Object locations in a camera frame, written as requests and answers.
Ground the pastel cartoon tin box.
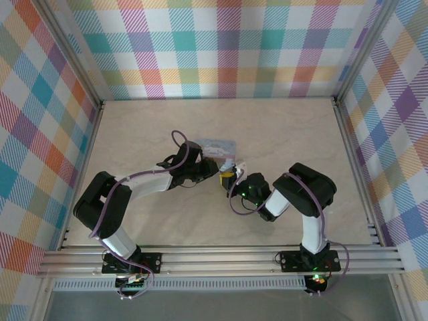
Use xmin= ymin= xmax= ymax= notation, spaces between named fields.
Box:
xmin=193 ymin=137 xmax=239 ymax=165

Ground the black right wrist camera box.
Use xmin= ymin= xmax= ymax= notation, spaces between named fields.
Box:
xmin=219 ymin=176 xmax=237 ymax=192

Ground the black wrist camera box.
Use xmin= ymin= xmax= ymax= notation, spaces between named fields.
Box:
xmin=219 ymin=176 xmax=237 ymax=192
xmin=176 ymin=141 xmax=204 ymax=165

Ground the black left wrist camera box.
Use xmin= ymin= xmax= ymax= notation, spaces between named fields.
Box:
xmin=176 ymin=141 xmax=204 ymax=165

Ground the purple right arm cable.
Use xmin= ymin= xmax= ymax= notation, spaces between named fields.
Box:
xmin=227 ymin=172 xmax=350 ymax=297

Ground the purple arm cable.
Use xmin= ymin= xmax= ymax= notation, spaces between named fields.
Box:
xmin=89 ymin=130 xmax=199 ymax=300
xmin=227 ymin=172 xmax=350 ymax=297

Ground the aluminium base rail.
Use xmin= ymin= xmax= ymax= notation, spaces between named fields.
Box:
xmin=36 ymin=245 xmax=404 ymax=278

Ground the grey slotted cable duct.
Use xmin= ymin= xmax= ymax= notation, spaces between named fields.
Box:
xmin=53 ymin=279 xmax=308 ymax=292

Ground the aluminium side rail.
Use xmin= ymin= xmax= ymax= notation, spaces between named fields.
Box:
xmin=332 ymin=96 xmax=385 ymax=247
xmin=58 ymin=100 xmax=106 ymax=251

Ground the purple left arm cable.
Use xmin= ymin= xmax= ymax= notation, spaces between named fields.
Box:
xmin=89 ymin=130 xmax=199 ymax=300

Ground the aluminium frame post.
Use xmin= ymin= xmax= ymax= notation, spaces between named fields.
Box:
xmin=332 ymin=0 xmax=401 ymax=101
xmin=35 ymin=0 xmax=106 ymax=111

